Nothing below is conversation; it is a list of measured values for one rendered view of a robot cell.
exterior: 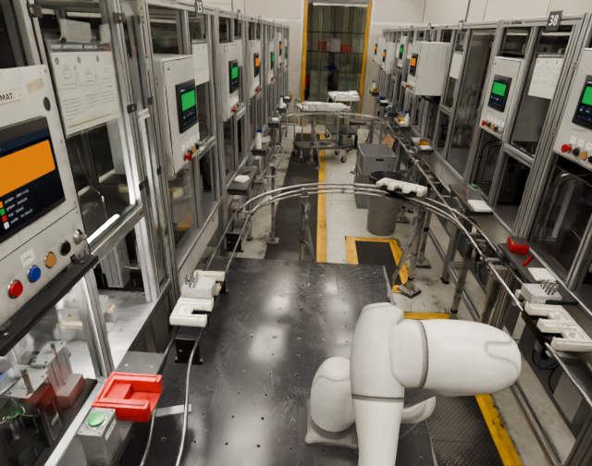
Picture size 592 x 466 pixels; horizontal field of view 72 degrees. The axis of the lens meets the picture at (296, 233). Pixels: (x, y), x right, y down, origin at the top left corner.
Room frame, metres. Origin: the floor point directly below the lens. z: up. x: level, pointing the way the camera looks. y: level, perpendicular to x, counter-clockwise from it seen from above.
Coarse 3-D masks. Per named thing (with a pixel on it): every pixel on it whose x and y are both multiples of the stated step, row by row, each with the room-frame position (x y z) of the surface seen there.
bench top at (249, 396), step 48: (240, 288) 1.80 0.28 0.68; (288, 288) 1.82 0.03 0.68; (336, 288) 1.84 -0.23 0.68; (384, 288) 1.85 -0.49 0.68; (240, 336) 1.43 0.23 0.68; (288, 336) 1.44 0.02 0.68; (336, 336) 1.45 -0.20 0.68; (192, 384) 1.15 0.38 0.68; (240, 384) 1.15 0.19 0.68; (288, 384) 1.16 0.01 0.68; (144, 432) 0.93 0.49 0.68; (192, 432) 0.94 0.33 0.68; (240, 432) 0.94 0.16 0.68; (288, 432) 0.95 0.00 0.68
